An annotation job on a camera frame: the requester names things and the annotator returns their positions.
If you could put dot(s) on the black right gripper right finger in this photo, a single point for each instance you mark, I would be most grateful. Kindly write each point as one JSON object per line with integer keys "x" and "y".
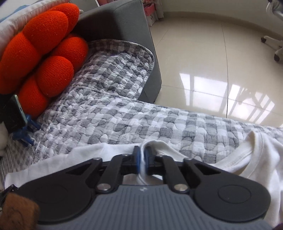
{"x": 165, "y": 166}

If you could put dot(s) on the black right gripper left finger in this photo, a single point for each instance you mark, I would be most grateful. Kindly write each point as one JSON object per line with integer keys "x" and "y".
{"x": 117, "y": 168}

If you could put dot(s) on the white t-shirt orange print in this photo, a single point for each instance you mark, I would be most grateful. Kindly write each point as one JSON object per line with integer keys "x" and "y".
{"x": 258, "y": 158}

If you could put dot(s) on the grey checkered quilt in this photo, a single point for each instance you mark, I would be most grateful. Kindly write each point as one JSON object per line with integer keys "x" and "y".
{"x": 101, "y": 105}

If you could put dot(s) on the brown fuzzy sleeve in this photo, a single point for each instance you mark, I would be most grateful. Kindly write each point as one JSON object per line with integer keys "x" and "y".
{"x": 19, "y": 212}

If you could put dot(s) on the orange pumpkin plush cushion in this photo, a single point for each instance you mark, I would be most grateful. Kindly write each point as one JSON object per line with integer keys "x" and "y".
{"x": 39, "y": 62}

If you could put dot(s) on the grey sofa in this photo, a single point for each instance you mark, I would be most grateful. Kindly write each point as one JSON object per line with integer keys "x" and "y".
{"x": 122, "y": 20}

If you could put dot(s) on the pink storage box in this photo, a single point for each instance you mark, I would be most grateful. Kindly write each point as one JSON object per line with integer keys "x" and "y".
{"x": 153, "y": 11}

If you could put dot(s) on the grey white pillow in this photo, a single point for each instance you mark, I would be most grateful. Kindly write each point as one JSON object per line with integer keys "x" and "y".
{"x": 13, "y": 24}

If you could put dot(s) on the white office chair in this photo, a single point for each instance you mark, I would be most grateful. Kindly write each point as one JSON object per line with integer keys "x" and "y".
{"x": 274, "y": 8}

